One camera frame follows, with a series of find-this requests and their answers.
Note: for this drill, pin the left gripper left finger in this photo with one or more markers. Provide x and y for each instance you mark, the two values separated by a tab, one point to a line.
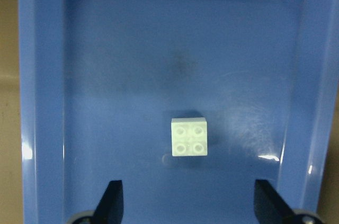
110	206

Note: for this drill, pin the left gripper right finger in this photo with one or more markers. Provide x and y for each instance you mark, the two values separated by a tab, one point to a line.
269	206

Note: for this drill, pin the white block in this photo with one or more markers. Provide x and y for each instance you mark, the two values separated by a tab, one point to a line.
189	137

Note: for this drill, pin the blue plastic tray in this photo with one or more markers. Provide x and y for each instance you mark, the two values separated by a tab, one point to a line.
101	81

